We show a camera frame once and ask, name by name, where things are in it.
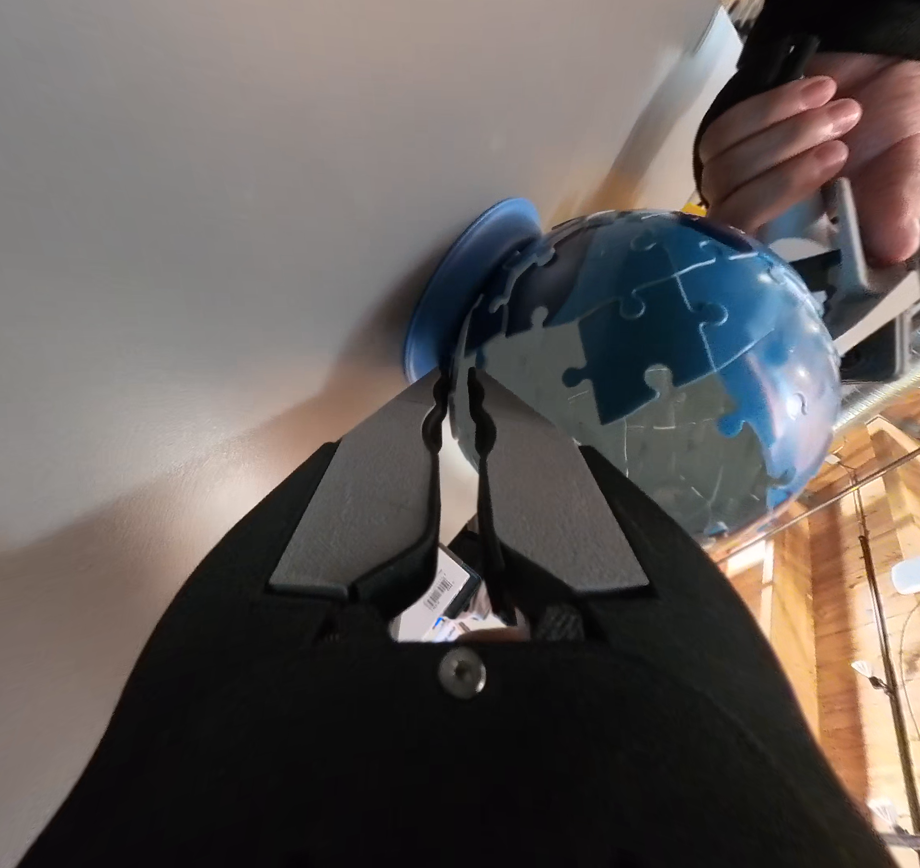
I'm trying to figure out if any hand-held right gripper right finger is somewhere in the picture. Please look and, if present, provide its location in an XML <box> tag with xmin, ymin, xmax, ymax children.
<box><xmin>467</xmin><ymin>367</ymin><xmax>653</xmax><ymax>628</ymax></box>

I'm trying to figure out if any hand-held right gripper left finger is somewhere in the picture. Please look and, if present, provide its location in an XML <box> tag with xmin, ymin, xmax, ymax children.
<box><xmin>266</xmin><ymin>370</ymin><xmax>450</xmax><ymax>625</ymax></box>

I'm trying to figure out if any blue puzzle ball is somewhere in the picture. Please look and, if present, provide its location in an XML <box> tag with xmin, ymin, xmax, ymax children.
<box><xmin>449</xmin><ymin>208</ymin><xmax>842</xmax><ymax>549</ymax></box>

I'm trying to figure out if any printed cardboard puzzle box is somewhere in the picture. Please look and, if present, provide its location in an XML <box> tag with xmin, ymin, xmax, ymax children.
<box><xmin>391</xmin><ymin>543</ymin><xmax>518</xmax><ymax>645</ymax></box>

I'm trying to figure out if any person's left hand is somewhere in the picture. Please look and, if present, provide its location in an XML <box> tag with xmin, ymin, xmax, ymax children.
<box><xmin>697</xmin><ymin>52</ymin><xmax>920</xmax><ymax>266</ymax></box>

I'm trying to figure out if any black metal pole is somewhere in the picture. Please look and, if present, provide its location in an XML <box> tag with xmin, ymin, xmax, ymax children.
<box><xmin>848</xmin><ymin>465</ymin><xmax>908</xmax><ymax>822</ymax></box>

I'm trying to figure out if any silver flexible duct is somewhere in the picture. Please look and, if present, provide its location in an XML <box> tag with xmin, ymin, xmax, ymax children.
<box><xmin>830</xmin><ymin>368</ymin><xmax>920</xmax><ymax>441</ymax></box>

